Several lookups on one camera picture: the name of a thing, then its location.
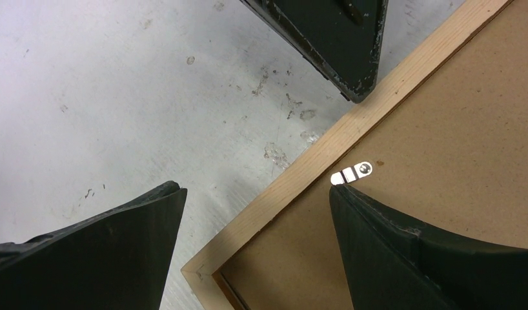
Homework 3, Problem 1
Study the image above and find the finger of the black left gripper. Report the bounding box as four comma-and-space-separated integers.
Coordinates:
243, 0, 388, 103

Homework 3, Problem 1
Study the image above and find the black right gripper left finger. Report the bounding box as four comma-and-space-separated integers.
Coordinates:
0, 181, 187, 309

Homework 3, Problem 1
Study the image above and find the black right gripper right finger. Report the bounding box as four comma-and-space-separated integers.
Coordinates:
329, 185, 528, 309

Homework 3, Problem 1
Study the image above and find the brown backing board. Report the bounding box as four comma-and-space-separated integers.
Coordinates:
220, 1, 528, 309

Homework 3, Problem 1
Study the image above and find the wooden picture frame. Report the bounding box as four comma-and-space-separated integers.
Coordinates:
181, 0, 508, 309

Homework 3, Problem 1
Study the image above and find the metal frame turn clip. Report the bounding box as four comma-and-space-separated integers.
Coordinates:
330, 161, 373, 185

